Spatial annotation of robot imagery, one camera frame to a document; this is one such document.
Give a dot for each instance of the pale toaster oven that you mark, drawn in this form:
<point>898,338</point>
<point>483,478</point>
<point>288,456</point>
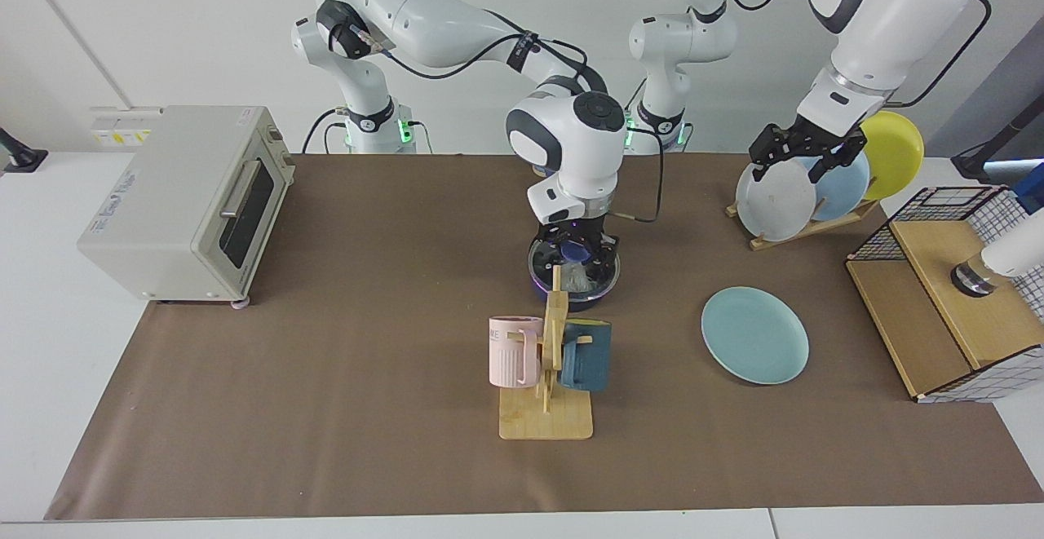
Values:
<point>155,205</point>

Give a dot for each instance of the brown table cloth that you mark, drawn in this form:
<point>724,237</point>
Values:
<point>391,457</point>

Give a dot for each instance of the blue block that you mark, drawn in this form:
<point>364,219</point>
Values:
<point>1032,188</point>

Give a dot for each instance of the wooden plate rack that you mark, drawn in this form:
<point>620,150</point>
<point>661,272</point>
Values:
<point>803,233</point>

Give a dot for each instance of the white wall socket strip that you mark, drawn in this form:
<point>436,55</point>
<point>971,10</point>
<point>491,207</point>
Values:
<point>114,127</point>

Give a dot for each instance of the teal plate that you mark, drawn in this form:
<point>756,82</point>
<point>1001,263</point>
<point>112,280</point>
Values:
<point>754,335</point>

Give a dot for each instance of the pale grey plate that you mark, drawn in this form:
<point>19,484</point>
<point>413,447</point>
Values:
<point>775,205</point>

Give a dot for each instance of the pink ribbed mug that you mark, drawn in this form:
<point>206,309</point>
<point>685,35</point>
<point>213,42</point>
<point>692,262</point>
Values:
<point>512,355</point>

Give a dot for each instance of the dark teal mug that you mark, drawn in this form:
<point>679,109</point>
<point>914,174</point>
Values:
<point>589,360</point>

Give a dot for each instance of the white vermicelli bundle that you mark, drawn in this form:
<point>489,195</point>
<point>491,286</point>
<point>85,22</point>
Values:
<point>577,280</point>

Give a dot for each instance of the glass lid with blue knob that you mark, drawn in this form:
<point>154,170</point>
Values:
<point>608,282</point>

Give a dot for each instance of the wooden cup stand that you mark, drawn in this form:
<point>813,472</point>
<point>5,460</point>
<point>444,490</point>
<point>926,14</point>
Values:
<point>546,421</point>

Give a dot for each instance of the light blue plate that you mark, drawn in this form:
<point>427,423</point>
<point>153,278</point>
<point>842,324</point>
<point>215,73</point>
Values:
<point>848,188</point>

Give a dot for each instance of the yellow plate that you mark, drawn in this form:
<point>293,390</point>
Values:
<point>893,148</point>

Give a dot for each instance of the black clamp mount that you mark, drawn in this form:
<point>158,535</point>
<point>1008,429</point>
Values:
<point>20,156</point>

